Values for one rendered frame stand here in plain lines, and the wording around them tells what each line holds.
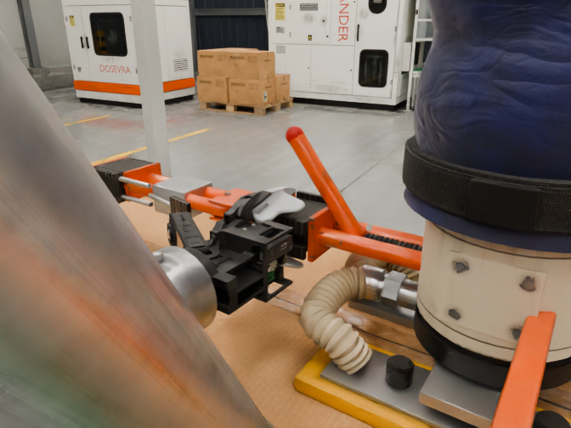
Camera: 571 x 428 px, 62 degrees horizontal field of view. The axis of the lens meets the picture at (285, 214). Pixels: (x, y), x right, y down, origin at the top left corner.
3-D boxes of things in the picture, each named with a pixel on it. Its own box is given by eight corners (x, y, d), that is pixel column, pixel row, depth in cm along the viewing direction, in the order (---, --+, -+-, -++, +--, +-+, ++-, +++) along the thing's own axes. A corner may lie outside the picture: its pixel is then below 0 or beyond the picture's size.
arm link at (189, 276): (127, 329, 48) (114, 244, 44) (163, 307, 52) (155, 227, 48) (189, 363, 43) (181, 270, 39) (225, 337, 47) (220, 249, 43)
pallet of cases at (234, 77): (293, 106, 794) (293, 49, 760) (261, 115, 711) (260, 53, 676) (234, 100, 848) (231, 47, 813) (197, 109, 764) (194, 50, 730)
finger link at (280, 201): (325, 198, 60) (285, 241, 55) (286, 189, 63) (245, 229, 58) (321, 177, 58) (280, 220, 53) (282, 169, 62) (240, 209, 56)
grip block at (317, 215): (345, 237, 65) (347, 196, 63) (308, 266, 57) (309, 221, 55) (294, 223, 69) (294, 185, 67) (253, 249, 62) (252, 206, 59)
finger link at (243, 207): (277, 213, 60) (235, 256, 54) (266, 211, 61) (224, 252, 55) (270, 183, 57) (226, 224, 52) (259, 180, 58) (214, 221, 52)
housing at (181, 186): (216, 207, 75) (214, 181, 73) (185, 222, 70) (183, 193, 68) (183, 199, 79) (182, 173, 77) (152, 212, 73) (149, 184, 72)
